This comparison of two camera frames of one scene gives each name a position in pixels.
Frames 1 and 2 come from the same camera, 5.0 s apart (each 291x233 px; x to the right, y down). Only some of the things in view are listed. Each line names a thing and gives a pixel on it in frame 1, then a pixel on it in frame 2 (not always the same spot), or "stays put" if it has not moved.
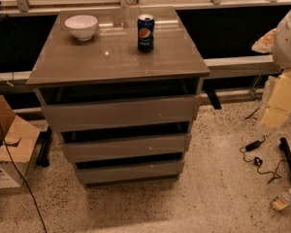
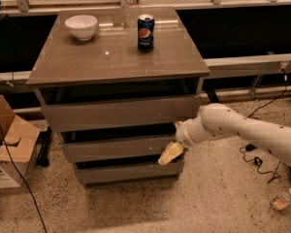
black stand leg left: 44,146 stays put
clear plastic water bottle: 131,5 stays put
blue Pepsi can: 145,27 stays put
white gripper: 288,44 to 182,133
